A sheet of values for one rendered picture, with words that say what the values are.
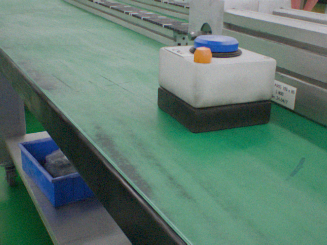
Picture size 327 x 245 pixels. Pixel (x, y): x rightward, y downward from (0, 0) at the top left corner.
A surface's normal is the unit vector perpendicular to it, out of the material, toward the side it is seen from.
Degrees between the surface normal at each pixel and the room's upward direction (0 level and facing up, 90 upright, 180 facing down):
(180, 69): 90
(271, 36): 90
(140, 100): 0
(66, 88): 0
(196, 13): 90
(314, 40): 90
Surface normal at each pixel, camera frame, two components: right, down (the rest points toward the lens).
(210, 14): -0.91, 0.11
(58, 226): 0.04, -0.94
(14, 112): 0.48, 0.32
